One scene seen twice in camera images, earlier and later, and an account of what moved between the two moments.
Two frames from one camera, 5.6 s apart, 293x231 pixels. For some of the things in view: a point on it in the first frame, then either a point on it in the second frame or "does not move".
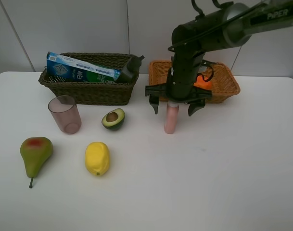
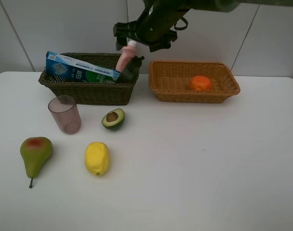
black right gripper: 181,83 → 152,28
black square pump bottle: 131,71 does not move
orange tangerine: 201,83 does not move
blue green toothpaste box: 61,68 does not move
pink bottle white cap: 171,115 → 127,51
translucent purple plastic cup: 65,110 does not move
